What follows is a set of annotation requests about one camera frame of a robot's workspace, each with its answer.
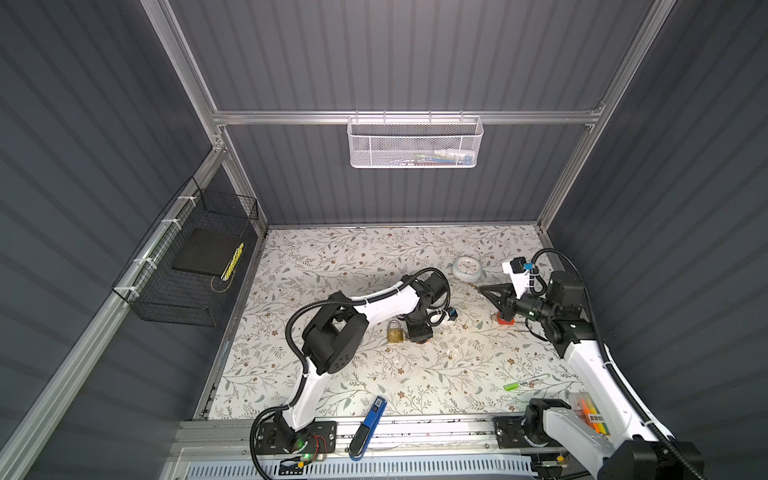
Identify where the red padlock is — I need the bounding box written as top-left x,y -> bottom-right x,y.
496,313 -> 515,326

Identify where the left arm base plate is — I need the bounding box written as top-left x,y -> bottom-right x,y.
251,420 -> 338,455

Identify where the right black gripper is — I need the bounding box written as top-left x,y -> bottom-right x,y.
481,283 -> 555,325

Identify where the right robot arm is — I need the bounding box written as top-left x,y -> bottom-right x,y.
478,249 -> 705,479

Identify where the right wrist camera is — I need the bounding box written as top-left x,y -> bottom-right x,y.
502,256 -> 535,299

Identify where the blue black utility knife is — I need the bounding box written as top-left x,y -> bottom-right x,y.
347,396 -> 387,461

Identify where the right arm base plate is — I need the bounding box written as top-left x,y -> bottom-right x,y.
492,416 -> 537,449

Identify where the white wire mesh basket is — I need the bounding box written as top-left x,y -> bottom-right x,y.
346,114 -> 484,169

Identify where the black wire basket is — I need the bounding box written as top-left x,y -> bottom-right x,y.
113,179 -> 260,327

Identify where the white round clock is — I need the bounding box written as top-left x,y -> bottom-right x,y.
451,256 -> 484,283

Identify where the black pad in basket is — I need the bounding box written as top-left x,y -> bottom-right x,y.
171,228 -> 241,276

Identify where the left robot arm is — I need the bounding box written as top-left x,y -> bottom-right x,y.
254,267 -> 451,453

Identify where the green marker pen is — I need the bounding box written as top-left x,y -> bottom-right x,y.
503,373 -> 549,392

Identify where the brass padlock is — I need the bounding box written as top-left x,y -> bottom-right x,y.
387,319 -> 405,344

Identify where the coloured marker pack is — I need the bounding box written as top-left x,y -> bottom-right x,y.
568,392 -> 610,436

